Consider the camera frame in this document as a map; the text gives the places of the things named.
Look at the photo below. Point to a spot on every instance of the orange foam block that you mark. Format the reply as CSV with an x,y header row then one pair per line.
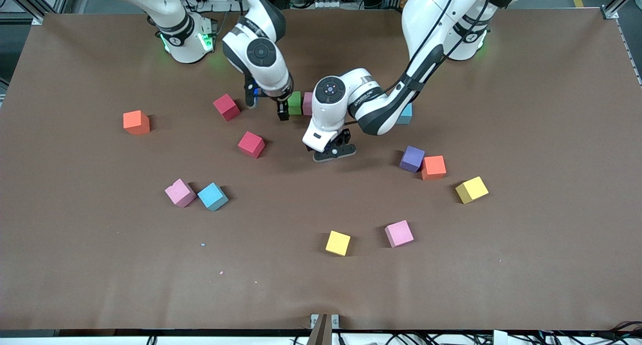
x,y
135,123
433,167

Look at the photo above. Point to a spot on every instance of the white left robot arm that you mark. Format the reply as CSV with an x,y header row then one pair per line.
x,y
426,14

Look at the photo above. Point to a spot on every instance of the red foam block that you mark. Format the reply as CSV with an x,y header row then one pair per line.
x,y
225,107
251,144

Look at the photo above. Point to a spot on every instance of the pink foam block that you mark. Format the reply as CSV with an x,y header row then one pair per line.
x,y
307,104
399,234

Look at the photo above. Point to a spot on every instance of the purple foam block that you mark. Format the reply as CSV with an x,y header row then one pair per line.
x,y
411,159

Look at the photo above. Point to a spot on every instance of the metal table edge bracket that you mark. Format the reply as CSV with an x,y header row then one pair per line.
x,y
323,330

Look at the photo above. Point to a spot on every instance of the green foam block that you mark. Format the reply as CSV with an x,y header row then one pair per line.
x,y
295,103

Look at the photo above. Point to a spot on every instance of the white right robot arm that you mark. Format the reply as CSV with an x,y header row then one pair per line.
x,y
261,51

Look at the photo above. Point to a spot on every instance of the pink foam block chipped corner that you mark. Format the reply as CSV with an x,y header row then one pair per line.
x,y
179,193

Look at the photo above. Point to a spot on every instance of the yellow foam block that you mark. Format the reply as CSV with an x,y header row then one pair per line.
x,y
338,243
471,190

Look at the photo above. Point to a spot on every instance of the white plastic box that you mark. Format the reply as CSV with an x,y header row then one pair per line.
x,y
500,338

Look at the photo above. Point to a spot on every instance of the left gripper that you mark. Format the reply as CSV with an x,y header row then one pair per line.
x,y
344,138

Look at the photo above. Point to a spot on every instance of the brown paper table cover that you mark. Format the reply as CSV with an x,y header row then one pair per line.
x,y
100,285

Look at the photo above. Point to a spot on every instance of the blue foam block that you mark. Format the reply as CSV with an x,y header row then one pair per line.
x,y
212,197
407,115

